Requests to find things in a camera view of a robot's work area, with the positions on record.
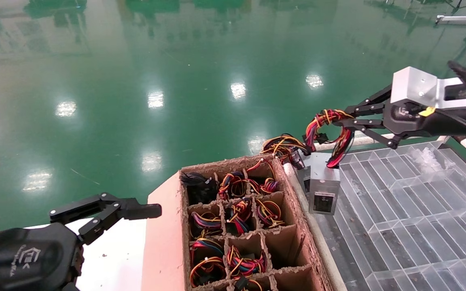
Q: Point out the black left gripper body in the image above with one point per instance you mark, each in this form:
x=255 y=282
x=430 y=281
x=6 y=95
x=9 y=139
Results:
x=18 y=258

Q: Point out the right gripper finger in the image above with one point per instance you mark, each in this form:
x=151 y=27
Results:
x=366 y=109
x=364 y=124

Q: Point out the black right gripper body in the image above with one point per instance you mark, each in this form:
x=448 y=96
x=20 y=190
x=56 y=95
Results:
x=439 y=123

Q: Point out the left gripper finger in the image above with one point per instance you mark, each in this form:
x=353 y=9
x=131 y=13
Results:
x=70 y=287
x=136 y=211

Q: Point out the crumpled clear plastic wrap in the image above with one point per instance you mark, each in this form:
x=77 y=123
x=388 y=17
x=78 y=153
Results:
x=431 y=159

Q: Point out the brown cardboard box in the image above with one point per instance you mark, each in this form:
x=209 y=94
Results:
x=162 y=242

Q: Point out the clear plastic compartment tray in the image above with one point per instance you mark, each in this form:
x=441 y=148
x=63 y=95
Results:
x=399 y=222

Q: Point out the white metal stand base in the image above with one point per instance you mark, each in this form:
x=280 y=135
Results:
x=455 y=18

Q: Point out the cardboard divider grid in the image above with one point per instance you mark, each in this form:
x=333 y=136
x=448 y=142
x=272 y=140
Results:
x=247 y=241

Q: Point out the white frame rail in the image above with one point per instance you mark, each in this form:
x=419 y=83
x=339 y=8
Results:
x=362 y=140

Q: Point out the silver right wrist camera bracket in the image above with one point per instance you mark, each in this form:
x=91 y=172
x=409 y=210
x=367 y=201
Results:
x=413 y=87

